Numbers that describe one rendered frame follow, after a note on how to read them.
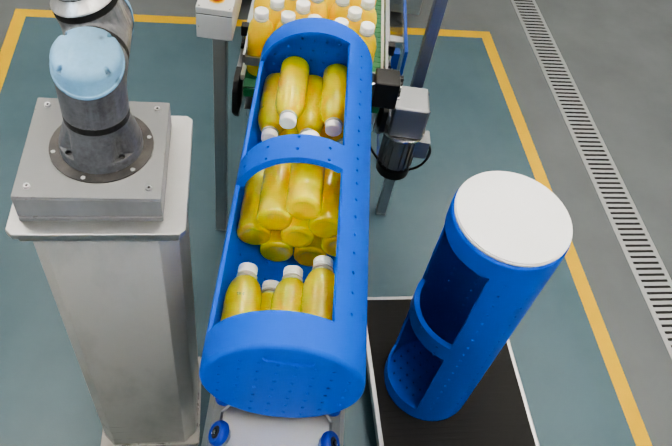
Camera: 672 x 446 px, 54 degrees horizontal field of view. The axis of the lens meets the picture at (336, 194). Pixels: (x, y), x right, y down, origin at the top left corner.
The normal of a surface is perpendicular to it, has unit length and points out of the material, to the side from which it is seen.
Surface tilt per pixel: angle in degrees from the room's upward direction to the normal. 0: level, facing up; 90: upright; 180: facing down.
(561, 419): 0
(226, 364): 90
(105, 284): 90
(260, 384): 90
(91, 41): 8
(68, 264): 90
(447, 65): 0
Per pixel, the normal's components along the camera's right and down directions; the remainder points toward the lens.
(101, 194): 0.15, -0.63
